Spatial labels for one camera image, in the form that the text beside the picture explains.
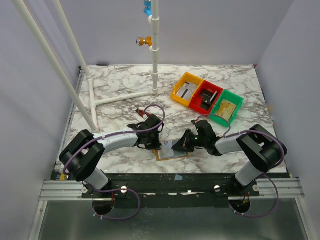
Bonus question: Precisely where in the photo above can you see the white credit card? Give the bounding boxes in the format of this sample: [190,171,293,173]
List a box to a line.
[161,140,175,159]

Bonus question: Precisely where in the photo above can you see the mustard yellow card holder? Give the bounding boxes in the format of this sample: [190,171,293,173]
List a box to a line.
[152,139,189,162]

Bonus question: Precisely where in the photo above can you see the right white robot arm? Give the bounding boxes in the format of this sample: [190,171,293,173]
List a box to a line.
[171,120,288,189]

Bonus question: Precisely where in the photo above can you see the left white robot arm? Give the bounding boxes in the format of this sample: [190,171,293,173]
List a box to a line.
[59,114,164,191]

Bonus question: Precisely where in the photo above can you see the gold cards in green bin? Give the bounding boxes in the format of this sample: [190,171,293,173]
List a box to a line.
[215,99,237,121]

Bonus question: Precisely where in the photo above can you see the cards in yellow bin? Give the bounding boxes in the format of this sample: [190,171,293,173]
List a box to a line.
[176,82,198,101]

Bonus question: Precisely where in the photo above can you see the red black utility knife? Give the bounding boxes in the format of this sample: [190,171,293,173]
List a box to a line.
[135,109,151,119]

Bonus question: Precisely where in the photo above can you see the red plastic bin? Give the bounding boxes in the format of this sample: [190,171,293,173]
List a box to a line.
[189,80,224,115]

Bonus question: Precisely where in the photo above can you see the black items in red bin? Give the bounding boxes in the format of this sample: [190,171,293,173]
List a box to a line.
[200,90,218,111]

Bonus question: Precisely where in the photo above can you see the green plastic bin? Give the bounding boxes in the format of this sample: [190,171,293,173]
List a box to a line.
[208,89,244,127]

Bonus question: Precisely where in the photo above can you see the yellow plastic bin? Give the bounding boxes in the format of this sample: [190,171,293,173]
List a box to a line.
[170,72,204,107]

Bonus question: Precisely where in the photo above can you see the black mounting rail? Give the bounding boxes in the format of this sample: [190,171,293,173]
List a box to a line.
[49,172,261,208]

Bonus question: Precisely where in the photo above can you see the white PVC pipe frame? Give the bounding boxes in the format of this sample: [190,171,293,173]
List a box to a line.
[12,0,160,133]

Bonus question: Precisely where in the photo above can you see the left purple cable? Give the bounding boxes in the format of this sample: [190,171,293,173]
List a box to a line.
[62,104,166,221]

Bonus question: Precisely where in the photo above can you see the orange camera on pole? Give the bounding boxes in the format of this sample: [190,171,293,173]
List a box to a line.
[136,36,153,47]

